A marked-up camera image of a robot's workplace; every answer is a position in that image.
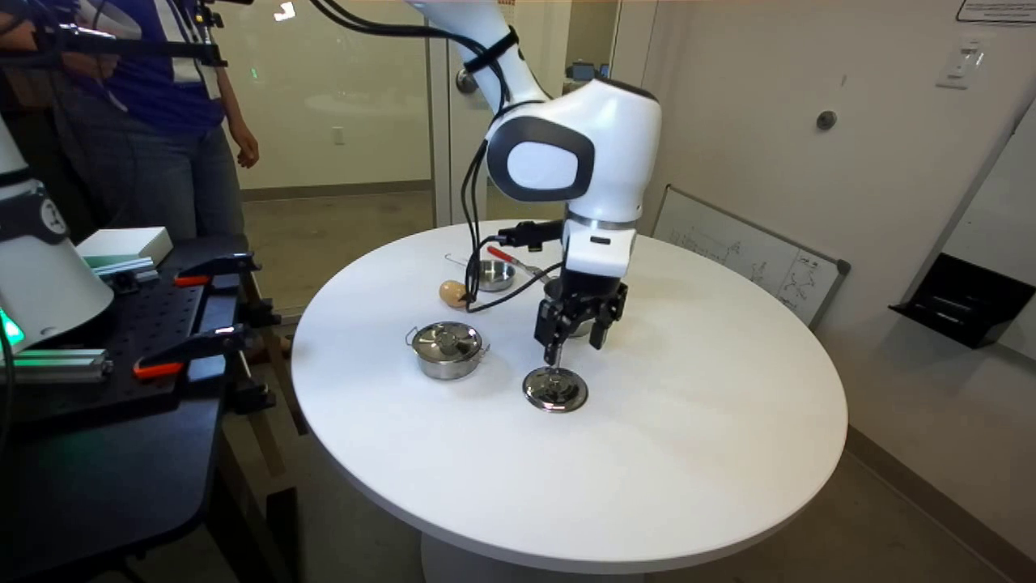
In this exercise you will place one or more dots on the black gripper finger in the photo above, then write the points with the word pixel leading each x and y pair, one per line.
pixel 603 328
pixel 551 340

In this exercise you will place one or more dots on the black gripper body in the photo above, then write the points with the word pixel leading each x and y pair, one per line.
pixel 587 295

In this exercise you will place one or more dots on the silver pot lid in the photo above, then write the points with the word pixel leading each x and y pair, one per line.
pixel 554 388

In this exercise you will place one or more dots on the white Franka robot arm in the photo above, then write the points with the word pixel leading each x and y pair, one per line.
pixel 610 139

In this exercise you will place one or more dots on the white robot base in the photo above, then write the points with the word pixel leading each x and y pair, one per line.
pixel 35 269

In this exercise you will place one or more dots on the white flat box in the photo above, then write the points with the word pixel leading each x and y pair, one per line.
pixel 125 244

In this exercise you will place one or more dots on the person in blue shirt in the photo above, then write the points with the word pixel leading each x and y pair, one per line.
pixel 161 109

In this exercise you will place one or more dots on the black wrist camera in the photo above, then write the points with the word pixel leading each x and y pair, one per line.
pixel 533 230

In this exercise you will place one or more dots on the whiteboard leaning on wall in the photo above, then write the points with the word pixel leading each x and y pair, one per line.
pixel 756 252

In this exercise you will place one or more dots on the dark round wall fixture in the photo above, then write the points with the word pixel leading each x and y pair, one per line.
pixel 827 121

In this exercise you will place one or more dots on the black wall tray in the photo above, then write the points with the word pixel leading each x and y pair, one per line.
pixel 960 301

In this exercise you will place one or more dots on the white light switch plate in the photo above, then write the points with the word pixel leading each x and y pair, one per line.
pixel 962 65

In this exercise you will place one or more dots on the white wall sign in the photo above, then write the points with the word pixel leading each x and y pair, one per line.
pixel 997 8

